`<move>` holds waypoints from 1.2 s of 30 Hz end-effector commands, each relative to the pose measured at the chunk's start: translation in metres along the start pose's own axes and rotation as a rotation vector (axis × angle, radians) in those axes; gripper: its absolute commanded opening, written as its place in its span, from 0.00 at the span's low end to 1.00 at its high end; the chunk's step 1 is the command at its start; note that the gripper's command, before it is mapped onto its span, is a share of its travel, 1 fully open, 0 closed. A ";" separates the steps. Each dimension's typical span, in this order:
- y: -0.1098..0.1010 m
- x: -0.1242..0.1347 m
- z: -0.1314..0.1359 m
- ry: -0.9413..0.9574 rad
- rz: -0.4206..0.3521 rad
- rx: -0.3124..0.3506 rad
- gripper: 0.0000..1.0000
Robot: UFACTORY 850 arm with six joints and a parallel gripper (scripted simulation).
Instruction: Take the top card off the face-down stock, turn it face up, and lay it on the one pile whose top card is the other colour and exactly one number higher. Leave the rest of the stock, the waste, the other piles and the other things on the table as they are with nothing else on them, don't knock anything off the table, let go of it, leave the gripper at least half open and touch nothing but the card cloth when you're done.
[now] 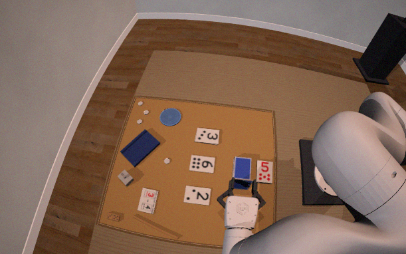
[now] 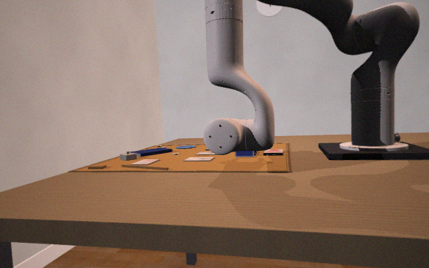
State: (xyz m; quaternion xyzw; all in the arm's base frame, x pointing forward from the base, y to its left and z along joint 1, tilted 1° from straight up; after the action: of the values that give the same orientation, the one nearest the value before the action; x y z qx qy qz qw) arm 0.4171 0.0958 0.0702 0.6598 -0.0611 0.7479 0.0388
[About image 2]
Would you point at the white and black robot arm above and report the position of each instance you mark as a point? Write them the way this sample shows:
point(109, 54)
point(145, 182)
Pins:
point(391, 29)

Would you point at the orange card cloth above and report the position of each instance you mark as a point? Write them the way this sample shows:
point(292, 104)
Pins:
point(288, 168)
point(220, 162)

